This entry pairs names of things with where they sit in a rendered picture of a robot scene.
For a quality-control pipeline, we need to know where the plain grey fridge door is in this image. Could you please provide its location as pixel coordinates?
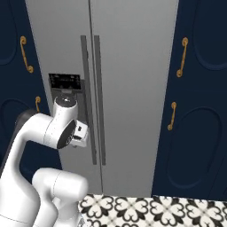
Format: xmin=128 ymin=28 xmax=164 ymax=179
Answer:
xmin=88 ymin=0 xmax=180 ymax=199

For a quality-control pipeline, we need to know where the grey fridge door with dispenser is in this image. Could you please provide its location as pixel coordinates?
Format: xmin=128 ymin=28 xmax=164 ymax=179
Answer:
xmin=24 ymin=0 xmax=103 ymax=194

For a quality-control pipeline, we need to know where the dark grey fridge door handle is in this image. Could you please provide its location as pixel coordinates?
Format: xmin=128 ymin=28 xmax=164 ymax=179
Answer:
xmin=93 ymin=35 xmax=107 ymax=166
xmin=80 ymin=35 xmax=98 ymax=166

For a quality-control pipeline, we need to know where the navy cupboard door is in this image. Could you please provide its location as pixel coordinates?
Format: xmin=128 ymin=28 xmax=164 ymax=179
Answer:
xmin=164 ymin=0 xmax=227 ymax=93
xmin=151 ymin=87 xmax=227 ymax=202
xmin=0 ymin=88 xmax=64 ymax=184
xmin=0 ymin=0 xmax=48 ymax=103

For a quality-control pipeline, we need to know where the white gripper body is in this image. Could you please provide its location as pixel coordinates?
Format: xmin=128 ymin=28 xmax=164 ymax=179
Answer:
xmin=70 ymin=133 xmax=90 ymax=148

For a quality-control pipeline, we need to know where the gold cupboard handle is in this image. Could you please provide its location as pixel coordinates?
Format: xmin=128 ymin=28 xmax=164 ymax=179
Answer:
xmin=35 ymin=96 xmax=42 ymax=114
xmin=20 ymin=35 xmax=35 ymax=74
xmin=167 ymin=101 xmax=177 ymax=131
xmin=176 ymin=36 xmax=190 ymax=79

